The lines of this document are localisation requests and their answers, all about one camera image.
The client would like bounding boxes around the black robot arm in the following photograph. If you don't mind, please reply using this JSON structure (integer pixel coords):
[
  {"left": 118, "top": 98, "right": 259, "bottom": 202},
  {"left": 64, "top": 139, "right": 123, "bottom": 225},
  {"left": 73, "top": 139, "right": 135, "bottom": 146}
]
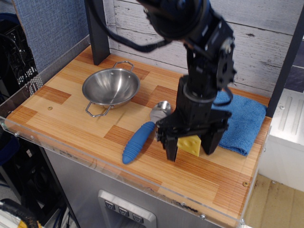
[{"left": 141, "top": 0, "right": 236, "bottom": 161}]

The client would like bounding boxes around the stainless steel cabinet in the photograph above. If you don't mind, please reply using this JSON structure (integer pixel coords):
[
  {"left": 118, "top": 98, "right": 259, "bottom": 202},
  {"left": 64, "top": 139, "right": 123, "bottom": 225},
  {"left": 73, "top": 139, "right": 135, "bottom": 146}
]
[{"left": 46, "top": 150, "right": 218, "bottom": 228}]

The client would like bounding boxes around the yellow tape wrapped object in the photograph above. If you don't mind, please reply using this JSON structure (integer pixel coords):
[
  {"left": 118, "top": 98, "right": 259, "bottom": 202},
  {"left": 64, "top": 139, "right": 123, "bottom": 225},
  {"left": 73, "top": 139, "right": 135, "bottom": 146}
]
[{"left": 17, "top": 220, "right": 41, "bottom": 228}]

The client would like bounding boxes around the white ribbed side unit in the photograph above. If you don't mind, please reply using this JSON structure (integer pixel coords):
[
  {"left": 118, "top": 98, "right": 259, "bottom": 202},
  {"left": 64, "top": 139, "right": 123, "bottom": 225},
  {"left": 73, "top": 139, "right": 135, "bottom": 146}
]
[{"left": 258, "top": 89, "right": 304, "bottom": 191}]

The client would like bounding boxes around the blue handled metal spoon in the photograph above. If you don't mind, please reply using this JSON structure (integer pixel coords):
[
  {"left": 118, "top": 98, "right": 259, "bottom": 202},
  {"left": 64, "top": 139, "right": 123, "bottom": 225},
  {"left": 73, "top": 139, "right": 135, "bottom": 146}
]
[{"left": 122, "top": 101, "right": 171, "bottom": 164}]

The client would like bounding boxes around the button control panel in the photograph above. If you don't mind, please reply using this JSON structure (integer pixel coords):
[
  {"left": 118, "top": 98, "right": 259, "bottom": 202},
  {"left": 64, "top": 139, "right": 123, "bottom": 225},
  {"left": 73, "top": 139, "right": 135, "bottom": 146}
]
[{"left": 98, "top": 190, "right": 157, "bottom": 228}]

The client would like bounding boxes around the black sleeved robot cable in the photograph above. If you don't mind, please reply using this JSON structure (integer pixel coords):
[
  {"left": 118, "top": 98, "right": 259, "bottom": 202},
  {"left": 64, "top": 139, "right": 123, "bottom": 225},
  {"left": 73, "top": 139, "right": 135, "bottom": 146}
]
[{"left": 85, "top": 0, "right": 171, "bottom": 53}]

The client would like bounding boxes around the yellow cheese wedge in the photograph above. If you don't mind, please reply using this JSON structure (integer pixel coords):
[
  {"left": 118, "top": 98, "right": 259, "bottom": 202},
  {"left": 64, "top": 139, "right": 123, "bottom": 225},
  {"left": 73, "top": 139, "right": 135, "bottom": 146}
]
[{"left": 177, "top": 135, "right": 201, "bottom": 157}]

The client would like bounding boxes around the dark vertical post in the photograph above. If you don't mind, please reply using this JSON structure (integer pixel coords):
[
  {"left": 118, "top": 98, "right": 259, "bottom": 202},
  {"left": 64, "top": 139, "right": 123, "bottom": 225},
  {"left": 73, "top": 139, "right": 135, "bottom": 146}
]
[
  {"left": 85, "top": 0, "right": 110, "bottom": 65},
  {"left": 266, "top": 7, "right": 304, "bottom": 118}
]

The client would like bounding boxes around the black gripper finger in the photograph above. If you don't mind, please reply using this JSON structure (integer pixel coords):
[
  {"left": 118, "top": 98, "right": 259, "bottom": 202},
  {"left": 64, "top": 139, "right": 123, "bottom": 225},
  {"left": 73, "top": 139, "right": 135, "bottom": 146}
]
[
  {"left": 165, "top": 139, "right": 178, "bottom": 162},
  {"left": 200, "top": 131, "right": 224, "bottom": 155}
]

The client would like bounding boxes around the black equipment rack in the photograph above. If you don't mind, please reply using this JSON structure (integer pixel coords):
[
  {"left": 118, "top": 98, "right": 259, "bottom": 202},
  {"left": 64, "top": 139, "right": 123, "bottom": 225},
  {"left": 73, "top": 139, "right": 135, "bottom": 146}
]
[{"left": 0, "top": 13, "right": 38, "bottom": 102}]

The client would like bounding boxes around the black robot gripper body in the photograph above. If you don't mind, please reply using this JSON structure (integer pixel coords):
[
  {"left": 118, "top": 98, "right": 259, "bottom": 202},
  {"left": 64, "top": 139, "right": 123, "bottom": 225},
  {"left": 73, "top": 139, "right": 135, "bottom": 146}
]
[{"left": 156, "top": 76, "right": 231, "bottom": 145}]

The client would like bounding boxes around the dark right vertical post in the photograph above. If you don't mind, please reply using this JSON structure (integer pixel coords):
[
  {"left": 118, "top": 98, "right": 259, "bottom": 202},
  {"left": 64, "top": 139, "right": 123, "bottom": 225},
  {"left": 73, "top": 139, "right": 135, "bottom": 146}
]
[{"left": 266, "top": 7, "right": 304, "bottom": 118}]

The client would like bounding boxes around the blue folded cloth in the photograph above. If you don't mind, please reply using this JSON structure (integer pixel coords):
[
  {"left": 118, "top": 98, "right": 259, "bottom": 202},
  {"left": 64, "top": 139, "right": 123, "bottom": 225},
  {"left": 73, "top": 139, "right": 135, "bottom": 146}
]
[{"left": 212, "top": 95, "right": 266, "bottom": 156}]

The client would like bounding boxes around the stainless steel pot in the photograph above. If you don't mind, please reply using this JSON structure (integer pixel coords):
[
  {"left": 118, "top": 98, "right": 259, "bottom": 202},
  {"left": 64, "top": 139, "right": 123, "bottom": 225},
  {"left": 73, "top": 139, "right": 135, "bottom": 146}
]
[{"left": 82, "top": 61, "right": 140, "bottom": 117}]

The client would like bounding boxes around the dark left vertical post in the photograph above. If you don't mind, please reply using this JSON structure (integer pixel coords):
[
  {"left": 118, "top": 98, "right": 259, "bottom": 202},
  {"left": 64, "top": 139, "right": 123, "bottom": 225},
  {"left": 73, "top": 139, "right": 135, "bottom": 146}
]
[{"left": 85, "top": 0, "right": 110, "bottom": 65}]

